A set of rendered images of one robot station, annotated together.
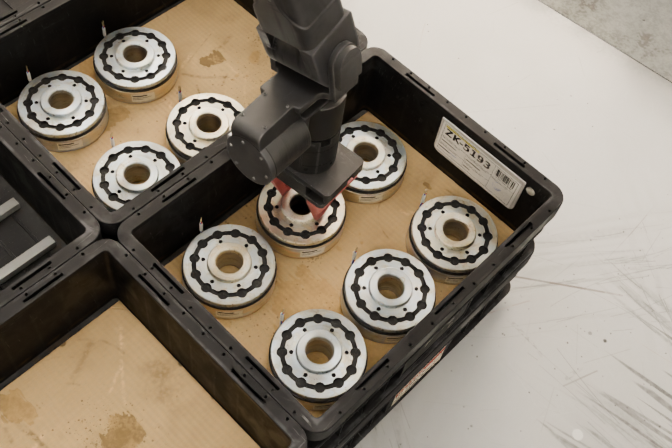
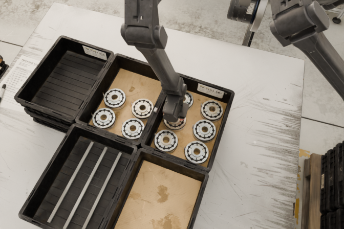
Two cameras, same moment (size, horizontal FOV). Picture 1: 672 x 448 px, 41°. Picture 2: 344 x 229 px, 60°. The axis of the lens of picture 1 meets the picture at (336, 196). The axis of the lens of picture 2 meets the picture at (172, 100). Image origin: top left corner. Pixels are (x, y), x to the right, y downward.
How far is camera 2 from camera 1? 0.41 m
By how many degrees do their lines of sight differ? 10
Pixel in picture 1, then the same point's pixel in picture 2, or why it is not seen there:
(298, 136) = (178, 108)
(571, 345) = (244, 121)
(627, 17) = (209, 17)
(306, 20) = (176, 85)
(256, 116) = (169, 108)
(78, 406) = (149, 188)
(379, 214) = (191, 112)
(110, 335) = (146, 169)
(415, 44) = (173, 60)
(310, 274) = (184, 133)
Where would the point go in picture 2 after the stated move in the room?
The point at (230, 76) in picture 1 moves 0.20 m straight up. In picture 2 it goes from (138, 92) to (135, 67)
